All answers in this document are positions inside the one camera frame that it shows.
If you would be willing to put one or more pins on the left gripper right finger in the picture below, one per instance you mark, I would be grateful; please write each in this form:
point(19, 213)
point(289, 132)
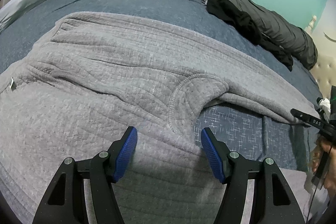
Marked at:
point(273, 200)

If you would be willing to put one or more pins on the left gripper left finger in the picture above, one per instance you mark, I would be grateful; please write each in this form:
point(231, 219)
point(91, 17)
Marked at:
point(64, 199)

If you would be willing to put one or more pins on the grey quilted sweatshirt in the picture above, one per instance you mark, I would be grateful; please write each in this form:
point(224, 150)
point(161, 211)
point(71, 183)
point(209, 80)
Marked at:
point(93, 75)

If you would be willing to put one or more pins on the person right hand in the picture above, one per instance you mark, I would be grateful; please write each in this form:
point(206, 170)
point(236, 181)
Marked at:
point(323, 164)

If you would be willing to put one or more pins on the white folded garment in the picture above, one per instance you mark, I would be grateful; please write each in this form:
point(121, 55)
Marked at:
point(325, 106)

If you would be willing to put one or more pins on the blue patterned bed sheet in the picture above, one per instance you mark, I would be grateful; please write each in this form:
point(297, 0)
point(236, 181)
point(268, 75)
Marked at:
point(253, 135)

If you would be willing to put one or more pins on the cream tufted headboard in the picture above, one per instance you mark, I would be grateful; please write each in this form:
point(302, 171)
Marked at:
point(324, 69)

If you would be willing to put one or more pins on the black garment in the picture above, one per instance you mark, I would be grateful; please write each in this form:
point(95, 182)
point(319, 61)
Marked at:
point(226, 11)

